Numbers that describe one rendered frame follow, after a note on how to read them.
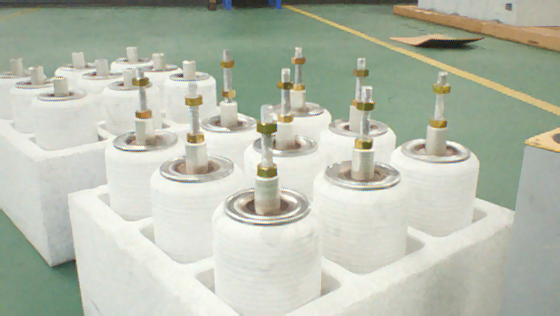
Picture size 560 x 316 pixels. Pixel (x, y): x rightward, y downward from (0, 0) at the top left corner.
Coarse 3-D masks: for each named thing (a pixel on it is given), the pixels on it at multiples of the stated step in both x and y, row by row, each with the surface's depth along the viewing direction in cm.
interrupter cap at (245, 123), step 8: (208, 120) 73; (216, 120) 73; (240, 120) 73; (248, 120) 72; (256, 120) 72; (208, 128) 69; (216, 128) 69; (224, 128) 69; (232, 128) 69; (240, 128) 69; (248, 128) 69
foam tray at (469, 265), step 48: (96, 192) 68; (96, 240) 62; (144, 240) 56; (432, 240) 56; (480, 240) 57; (96, 288) 66; (144, 288) 53; (192, 288) 48; (336, 288) 50; (384, 288) 48; (432, 288) 53; (480, 288) 60
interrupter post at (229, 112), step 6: (222, 102) 70; (234, 102) 70; (222, 108) 70; (228, 108) 70; (234, 108) 70; (222, 114) 70; (228, 114) 70; (234, 114) 70; (222, 120) 70; (228, 120) 70; (234, 120) 70; (222, 126) 71; (228, 126) 70; (234, 126) 71
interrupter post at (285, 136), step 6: (282, 126) 61; (288, 126) 61; (294, 126) 62; (276, 132) 62; (282, 132) 61; (288, 132) 61; (294, 132) 62; (276, 138) 62; (282, 138) 61; (288, 138) 61; (294, 138) 62; (276, 144) 62; (282, 144) 62; (288, 144) 62; (294, 144) 62
